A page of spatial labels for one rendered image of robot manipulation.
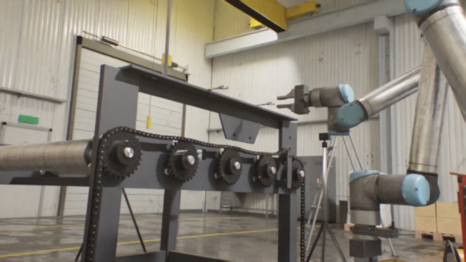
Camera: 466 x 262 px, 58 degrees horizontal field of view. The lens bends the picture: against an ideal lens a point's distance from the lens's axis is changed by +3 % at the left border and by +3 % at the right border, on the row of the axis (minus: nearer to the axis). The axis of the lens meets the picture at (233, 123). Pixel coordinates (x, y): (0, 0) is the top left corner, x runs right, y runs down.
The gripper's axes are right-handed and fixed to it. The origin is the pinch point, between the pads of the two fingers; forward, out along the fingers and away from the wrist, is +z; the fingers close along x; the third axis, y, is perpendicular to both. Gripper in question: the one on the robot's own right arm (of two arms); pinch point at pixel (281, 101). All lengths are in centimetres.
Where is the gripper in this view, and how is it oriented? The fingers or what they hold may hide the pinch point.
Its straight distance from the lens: 196.8
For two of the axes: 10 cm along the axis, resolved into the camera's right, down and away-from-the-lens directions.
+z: -7.9, 0.7, 6.1
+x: 0.4, -9.9, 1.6
